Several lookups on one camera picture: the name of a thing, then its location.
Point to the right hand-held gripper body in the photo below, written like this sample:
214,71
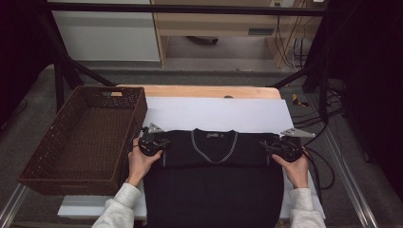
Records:
290,148

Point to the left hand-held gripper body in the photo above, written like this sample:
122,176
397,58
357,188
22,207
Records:
149,144

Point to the brown woven basket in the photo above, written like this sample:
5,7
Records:
85,139

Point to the black knit vest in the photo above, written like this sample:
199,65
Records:
215,190

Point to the person's left hand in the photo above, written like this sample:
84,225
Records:
141,164

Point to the person's right hand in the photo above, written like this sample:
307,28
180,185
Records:
296,172

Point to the black and yellow tape piece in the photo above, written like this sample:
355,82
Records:
297,100

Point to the white table sheet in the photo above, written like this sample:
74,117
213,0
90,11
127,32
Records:
215,114

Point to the wooden table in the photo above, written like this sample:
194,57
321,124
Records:
196,91

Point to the black metal stand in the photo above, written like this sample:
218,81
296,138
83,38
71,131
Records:
59,82
323,82

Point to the dark object under desk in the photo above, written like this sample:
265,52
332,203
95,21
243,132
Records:
202,40

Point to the black curtain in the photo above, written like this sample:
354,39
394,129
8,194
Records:
374,79
19,47

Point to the white cabinet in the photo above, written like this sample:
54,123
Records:
107,38

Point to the light wooden desk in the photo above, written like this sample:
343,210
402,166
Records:
215,23

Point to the black metal crossbar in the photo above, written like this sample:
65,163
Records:
190,9

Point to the aluminium floor rail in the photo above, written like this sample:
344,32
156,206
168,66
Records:
351,186
11,205

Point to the white wall outlet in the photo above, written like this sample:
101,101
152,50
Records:
276,3

